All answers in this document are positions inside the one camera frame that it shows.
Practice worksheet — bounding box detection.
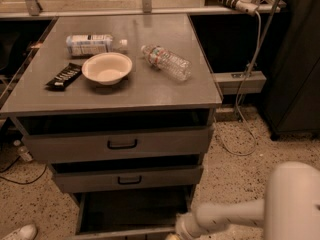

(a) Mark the grey top drawer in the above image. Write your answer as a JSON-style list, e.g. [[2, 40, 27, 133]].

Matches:
[[23, 127, 213, 163]]

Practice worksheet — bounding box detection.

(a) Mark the grey bottom drawer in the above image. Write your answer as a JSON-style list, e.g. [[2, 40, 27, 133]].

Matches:
[[66, 186, 193, 240]]

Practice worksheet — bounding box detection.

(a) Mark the white power strip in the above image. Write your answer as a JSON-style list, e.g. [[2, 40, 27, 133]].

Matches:
[[216, 0, 258, 16]]

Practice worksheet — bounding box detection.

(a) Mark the grey drawer cabinet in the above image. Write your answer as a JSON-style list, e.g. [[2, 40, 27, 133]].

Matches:
[[0, 13, 224, 198]]

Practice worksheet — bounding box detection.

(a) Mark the white power cable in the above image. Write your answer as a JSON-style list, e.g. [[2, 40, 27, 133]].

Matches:
[[213, 10, 264, 157]]

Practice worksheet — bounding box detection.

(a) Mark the dark cabinet at right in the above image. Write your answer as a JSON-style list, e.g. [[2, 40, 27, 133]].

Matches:
[[259, 0, 320, 140]]

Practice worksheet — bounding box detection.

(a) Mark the white paper bowl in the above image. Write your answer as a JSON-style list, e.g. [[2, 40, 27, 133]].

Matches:
[[82, 52, 132, 85]]

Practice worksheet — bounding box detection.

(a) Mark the white labelled bottle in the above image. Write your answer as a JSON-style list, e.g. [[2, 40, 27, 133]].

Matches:
[[66, 34, 128, 57]]

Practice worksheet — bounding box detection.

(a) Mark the grey drawer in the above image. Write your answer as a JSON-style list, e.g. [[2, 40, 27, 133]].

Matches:
[[23, 127, 213, 163], [53, 165, 203, 193], [66, 186, 193, 240]]

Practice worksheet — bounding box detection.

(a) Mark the small bottle on floor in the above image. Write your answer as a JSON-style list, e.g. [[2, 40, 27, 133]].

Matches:
[[13, 140, 33, 162]]

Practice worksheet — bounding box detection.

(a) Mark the grey metal beam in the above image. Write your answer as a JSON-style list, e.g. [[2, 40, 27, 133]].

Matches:
[[213, 71, 266, 95]]

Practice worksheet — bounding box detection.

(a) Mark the black floor cable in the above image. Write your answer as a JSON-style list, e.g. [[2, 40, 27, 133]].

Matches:
[[0, 155, 48, 186]]

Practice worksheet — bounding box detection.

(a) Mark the grey middle drawer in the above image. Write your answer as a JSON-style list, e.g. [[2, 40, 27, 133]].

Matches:
[[53, 165, 203, 193]]

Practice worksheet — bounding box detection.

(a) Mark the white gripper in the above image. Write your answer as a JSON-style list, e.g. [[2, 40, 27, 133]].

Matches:
[[165, 213, 199, 240]]

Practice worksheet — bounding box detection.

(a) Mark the black snack bar packet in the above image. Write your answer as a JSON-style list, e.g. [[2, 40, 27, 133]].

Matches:
[[46, 63, 82, 91]]

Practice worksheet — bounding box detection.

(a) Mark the metal frame rail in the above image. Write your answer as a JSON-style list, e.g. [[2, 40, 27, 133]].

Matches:
[[0, 0, 288, 20]]

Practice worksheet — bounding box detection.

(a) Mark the clear plastic water bottle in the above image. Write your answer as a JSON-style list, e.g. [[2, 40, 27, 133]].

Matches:
[[141, 45, 191, 82]]

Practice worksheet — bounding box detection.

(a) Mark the white shoe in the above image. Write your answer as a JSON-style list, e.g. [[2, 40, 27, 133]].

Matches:
[[1, 224, 37, 240]]

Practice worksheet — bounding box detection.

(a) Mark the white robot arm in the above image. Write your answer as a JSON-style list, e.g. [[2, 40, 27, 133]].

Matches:
[[165, 162, 320, 240]]

